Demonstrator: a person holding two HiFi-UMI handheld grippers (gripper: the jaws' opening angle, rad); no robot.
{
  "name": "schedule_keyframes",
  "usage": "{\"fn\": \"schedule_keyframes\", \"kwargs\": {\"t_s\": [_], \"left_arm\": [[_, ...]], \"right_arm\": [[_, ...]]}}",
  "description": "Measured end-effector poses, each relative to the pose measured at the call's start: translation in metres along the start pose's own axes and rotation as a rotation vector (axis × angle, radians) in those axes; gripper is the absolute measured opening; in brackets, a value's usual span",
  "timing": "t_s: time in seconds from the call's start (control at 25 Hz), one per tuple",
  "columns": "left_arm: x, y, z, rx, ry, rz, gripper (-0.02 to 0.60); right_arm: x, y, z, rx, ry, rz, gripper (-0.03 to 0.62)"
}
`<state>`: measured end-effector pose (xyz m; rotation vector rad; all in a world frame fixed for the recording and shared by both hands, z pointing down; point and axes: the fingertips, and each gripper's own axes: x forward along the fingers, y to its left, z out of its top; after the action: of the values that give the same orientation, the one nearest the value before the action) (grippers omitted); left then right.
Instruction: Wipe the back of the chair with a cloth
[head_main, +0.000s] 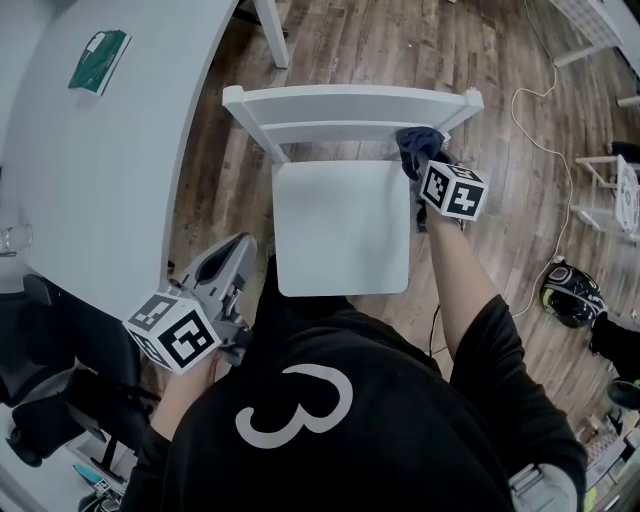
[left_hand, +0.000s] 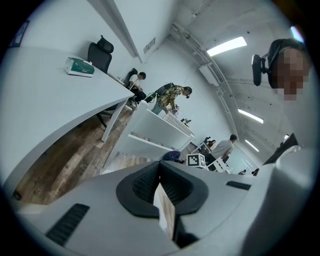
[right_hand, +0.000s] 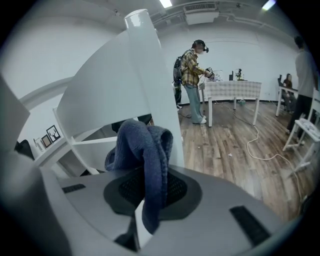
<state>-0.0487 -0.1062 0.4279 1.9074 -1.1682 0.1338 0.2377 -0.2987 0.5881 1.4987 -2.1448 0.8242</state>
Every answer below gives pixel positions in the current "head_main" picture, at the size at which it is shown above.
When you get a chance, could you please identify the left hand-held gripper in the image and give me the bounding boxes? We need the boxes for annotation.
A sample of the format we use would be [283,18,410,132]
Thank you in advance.
[122,232,259,375]

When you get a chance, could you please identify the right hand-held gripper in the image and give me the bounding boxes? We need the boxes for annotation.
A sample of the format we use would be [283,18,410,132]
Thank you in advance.
[412,149,490,234]

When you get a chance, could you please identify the dark blue wiping cloth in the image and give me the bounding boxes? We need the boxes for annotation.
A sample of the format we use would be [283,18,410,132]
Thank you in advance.
[394,126,447,184]

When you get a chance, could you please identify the white wooden chair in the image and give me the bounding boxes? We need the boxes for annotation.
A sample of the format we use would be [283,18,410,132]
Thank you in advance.
[574,152,640,235]
[221,84,485,299]

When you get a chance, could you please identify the person's right forearm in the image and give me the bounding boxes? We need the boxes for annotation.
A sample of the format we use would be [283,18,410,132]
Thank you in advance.
[424,214,505,374]

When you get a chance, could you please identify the person's left forearm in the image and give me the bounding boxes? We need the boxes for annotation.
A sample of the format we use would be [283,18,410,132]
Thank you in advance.
[148,349,224,444]

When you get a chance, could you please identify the black office chair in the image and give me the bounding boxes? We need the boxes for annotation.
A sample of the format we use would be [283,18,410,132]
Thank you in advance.
[0,273,164,469]

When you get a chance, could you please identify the person's black trousers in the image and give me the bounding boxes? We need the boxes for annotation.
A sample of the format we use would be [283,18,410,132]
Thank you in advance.
[252,252,351,326]

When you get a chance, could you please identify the grey rectangular table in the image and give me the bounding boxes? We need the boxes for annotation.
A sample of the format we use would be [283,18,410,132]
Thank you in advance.
[0,0,291,321]

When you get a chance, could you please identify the black green helmet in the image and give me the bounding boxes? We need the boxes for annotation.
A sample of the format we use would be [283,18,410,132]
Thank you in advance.
[539,258,607,330]

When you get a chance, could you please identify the patterned seat cushion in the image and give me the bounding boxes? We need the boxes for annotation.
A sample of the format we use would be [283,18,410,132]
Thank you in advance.
[614,159,640,227]

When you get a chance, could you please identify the clear drinking glass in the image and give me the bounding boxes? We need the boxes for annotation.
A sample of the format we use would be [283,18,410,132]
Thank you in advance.
[0,222,34,257]

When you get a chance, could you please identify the green white tissue packet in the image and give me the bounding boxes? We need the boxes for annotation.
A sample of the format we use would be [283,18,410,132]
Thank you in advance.
[67,29,133,96]

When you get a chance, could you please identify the person's black printed shirt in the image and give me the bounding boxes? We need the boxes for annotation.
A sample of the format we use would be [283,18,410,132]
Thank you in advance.
[119,299,589,512]

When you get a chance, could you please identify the metal equipment rack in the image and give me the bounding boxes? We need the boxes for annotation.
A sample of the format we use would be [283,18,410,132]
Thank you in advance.
[574,407,640,512]

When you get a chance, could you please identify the grey pouch with buckle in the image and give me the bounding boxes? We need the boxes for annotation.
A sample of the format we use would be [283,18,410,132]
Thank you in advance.
[507,462,577,512]

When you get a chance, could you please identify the white floor cable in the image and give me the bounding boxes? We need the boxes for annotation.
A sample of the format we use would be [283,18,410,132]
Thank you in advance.
[509,0,575,320]

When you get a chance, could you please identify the black floor cable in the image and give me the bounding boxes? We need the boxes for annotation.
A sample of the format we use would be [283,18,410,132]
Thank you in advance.
[427,301,445,359]

